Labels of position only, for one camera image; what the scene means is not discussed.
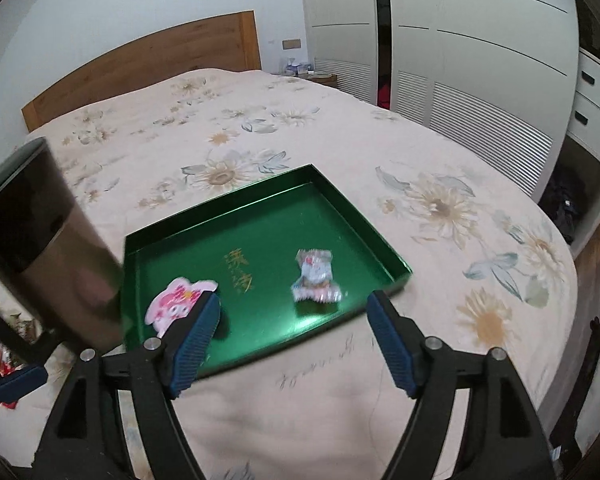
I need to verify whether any pink cartoon snack packet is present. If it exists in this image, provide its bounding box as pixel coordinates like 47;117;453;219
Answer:
145;278;218;338

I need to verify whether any small clear pink candy packet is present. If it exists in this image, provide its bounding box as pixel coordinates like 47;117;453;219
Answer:
290;249;342;304

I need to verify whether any red rectangular snack packet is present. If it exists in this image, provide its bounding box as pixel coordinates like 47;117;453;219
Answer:
0;363;27;408

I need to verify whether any brown black electric kettle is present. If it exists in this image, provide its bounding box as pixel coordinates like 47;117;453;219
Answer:
0;138;123;352

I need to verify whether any floral pink bed quilt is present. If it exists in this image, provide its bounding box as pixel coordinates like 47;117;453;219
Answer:
0;70;577;479

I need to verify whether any green tray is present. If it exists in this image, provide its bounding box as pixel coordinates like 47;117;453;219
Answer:
121;165;412;377

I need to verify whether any white drawer cabinet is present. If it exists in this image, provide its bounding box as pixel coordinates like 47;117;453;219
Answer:
540;49;600;257

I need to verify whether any white wardrobe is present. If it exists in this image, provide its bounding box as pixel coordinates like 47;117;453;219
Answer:
303;0;579;200

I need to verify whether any wooden nightstand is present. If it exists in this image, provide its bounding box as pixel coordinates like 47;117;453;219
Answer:
299;73;338;89

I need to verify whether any wooden headboard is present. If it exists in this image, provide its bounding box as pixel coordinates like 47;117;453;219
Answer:
21;10;262;132

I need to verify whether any wall switch plate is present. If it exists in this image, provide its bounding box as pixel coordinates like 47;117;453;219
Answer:
282;38;302;50

